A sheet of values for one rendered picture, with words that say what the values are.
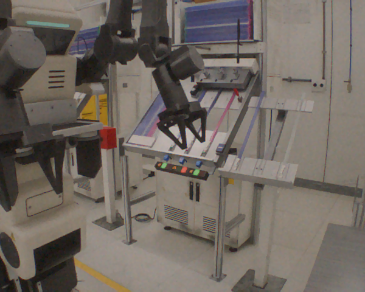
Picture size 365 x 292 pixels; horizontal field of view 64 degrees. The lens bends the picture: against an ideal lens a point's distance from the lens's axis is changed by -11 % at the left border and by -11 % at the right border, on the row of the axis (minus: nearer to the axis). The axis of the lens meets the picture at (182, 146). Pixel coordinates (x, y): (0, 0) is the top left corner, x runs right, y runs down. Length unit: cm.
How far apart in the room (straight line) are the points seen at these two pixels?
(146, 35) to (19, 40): 43
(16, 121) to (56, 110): 38
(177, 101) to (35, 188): 42
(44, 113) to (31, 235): 30
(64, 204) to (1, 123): 51
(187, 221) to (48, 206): 157
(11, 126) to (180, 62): 43
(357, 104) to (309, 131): 58
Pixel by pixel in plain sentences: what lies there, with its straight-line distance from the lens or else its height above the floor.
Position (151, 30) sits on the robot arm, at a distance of 79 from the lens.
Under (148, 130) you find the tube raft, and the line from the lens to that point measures 206.
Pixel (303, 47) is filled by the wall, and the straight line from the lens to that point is 350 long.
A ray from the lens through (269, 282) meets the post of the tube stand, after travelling 197.
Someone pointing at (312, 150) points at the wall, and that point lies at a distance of 352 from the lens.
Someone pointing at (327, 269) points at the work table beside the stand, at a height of 80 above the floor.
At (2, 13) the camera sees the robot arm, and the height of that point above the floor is 126.
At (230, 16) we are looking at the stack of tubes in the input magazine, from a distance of 213.
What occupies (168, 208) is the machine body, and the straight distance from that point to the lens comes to 240.
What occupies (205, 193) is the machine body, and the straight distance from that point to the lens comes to 216.
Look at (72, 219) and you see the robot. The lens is 90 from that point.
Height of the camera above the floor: 115
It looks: 12 degrees down
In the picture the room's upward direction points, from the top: straight up
